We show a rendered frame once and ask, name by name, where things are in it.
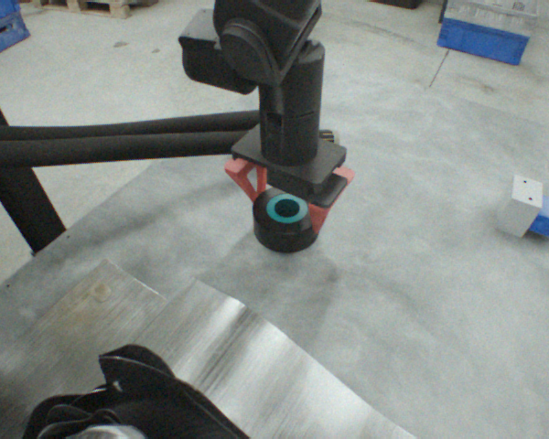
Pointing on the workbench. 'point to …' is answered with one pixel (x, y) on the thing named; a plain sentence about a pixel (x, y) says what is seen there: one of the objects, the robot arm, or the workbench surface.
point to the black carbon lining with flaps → (133, 404)
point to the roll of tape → (282, 221)
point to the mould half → (243, 412)
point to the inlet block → (530, 209)
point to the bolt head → (100, 291)
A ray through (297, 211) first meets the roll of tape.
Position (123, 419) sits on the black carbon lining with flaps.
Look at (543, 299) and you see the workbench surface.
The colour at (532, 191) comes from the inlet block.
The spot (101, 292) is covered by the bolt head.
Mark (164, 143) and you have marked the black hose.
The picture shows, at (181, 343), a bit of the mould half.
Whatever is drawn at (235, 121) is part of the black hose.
